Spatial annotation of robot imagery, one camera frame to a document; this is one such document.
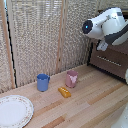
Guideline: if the blue mug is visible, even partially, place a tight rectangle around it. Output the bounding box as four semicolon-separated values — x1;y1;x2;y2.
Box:
36;73;51;93

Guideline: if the dark brown drawer cabinet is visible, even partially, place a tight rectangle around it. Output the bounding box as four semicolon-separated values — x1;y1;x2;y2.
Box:
87;37;128;82

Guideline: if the pink mug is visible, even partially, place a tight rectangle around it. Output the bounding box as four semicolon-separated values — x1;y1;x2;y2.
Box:
65;69;79;89

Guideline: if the metal drawer handle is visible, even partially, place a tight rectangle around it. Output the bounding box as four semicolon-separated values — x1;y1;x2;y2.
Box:
96;55;123;68

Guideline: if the woven bamboo screen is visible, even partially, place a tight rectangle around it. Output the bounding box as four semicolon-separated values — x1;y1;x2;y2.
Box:
0;0;128;94

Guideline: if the white patterned plate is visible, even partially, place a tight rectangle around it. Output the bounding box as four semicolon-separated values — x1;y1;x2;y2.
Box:
0;94;35;128

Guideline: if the orange rectangular bar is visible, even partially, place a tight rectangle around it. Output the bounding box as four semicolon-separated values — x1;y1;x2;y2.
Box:
57;86;72;99

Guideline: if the wooden screen post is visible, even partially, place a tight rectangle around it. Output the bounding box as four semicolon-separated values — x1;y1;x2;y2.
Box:
54;0;69;75
0;0;17;90

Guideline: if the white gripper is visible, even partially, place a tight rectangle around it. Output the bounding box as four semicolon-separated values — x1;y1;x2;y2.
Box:
96;39;110;52

